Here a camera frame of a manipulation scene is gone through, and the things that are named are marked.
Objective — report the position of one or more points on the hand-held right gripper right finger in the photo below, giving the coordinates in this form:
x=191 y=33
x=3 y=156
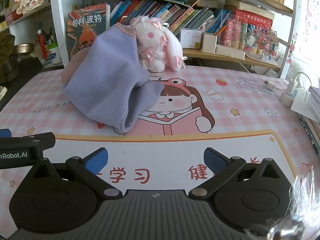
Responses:
x=213 y=161

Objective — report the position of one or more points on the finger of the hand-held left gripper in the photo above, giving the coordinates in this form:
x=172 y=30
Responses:
x=32 y=142
x=5 y=133

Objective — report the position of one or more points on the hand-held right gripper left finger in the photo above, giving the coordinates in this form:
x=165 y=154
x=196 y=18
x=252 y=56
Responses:
x=96 y=160

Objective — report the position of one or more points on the purple and pink sweater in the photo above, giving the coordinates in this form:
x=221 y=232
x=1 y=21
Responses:
x=105 y=75

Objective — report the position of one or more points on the dark metal pot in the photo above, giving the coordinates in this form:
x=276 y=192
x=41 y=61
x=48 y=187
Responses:
x=10 y=70

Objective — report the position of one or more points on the pink checked desk mat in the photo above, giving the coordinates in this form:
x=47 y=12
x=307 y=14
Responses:
x=250 y=105

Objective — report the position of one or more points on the black box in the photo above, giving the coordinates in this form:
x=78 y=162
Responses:
x=27 y=67

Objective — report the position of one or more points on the olive cloth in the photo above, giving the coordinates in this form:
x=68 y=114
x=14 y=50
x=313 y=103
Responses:
x=5 y=47

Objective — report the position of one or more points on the metal bowl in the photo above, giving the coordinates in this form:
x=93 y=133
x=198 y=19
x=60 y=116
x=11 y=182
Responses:
x=23 y=48

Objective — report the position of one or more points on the white jar with green lid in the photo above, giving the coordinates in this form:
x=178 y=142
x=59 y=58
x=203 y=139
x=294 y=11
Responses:
x=55 y=55

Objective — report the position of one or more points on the white charger plug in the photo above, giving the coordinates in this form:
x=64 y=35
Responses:
x=270 y=85

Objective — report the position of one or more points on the red tassel ornament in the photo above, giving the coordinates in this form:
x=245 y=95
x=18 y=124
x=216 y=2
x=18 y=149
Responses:
x=42 y=45

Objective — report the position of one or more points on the white charging stand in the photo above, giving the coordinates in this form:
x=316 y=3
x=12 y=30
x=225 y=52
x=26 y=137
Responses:
x=287 y=97

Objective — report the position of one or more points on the clear crinkled plastic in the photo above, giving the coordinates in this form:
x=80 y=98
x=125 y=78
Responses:
x=305 y=205

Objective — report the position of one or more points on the stack of books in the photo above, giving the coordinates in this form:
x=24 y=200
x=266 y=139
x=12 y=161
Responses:
x=312 y=132

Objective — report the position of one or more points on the white paper sheet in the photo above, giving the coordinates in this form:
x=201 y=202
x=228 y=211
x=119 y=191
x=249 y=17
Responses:
x=305 y=105

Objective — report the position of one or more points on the white flat tray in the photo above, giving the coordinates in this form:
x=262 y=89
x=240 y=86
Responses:
x=230 y=52

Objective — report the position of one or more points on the white pen holder box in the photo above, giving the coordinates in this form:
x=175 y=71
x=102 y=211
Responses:
x=208 y=43

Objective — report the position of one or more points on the white pink plush bunny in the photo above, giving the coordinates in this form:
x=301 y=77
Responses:
x=172 y=47

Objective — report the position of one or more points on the white desk calendar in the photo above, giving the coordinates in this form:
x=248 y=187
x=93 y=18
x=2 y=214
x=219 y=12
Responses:
x=190 y=38

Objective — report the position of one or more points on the white shelf unit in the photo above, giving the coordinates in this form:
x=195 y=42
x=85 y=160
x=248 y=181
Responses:
x=56 y=17

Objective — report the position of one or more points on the dark illustrated book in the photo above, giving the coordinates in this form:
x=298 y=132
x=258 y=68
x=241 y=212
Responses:
x=85 y=25

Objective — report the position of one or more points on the pink figure sticker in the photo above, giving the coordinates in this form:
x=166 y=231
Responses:
x=291 y=52

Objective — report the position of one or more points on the red boxed book set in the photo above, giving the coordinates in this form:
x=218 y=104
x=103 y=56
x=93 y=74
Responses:
x=252 y=18

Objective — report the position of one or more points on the beige book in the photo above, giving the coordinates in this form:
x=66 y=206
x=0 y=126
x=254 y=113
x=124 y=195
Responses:
x=250 y=6

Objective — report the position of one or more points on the row of colourful books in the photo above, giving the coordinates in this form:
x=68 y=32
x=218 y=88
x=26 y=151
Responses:
x=160 y=10

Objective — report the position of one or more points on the letter wall poster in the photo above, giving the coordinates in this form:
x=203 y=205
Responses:
x=312 y=17

